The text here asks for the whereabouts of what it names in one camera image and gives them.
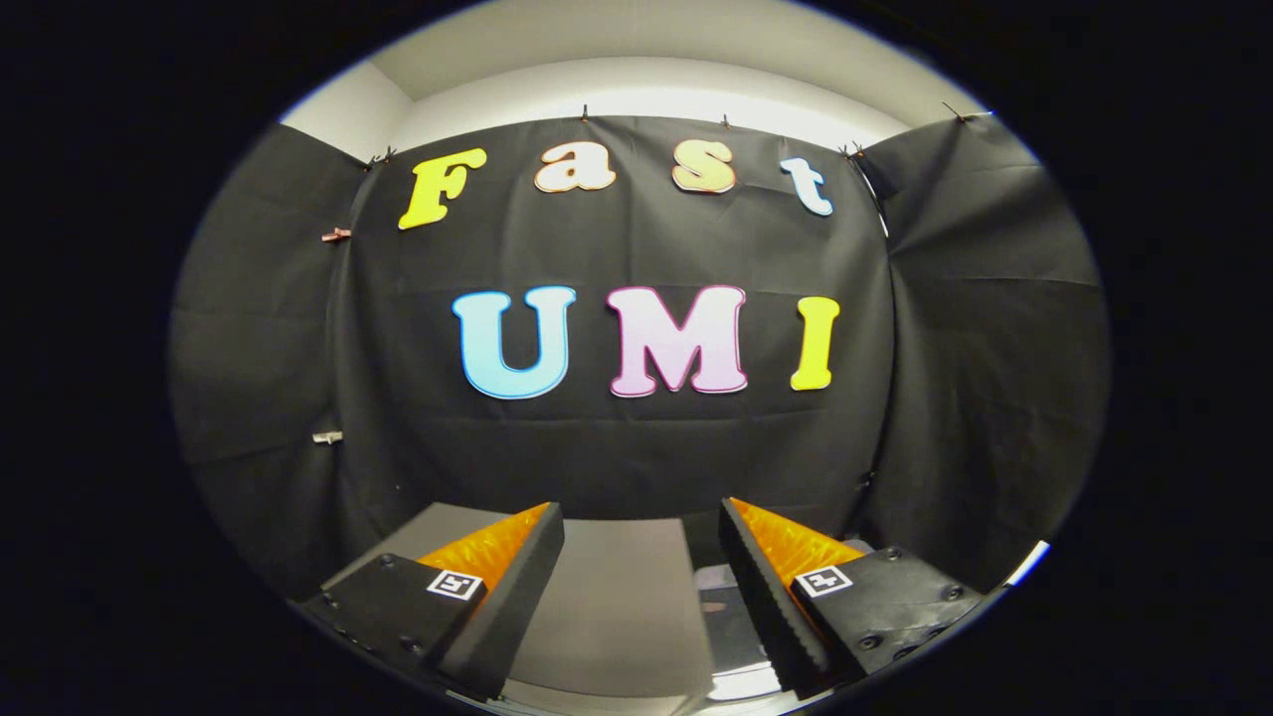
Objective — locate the row of small black clips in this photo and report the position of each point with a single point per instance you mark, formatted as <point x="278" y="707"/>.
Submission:
<point x="584" y="112"/>

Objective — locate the copper cloth clip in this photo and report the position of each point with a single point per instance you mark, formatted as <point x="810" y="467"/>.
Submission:
<point x="336" y="235"/>

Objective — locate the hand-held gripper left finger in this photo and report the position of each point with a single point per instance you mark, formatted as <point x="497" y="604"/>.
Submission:
<point x="517" y="617"/>

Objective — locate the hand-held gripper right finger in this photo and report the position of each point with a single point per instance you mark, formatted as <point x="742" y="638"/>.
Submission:
<point x="761" y="597"/>

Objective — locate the dark grey washing machine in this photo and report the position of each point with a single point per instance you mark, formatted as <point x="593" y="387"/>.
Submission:
<point x="706" y="545"/>

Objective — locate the silver cloth clip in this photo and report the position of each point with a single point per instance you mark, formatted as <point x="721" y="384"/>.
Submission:
<point x="326" y="437"/>

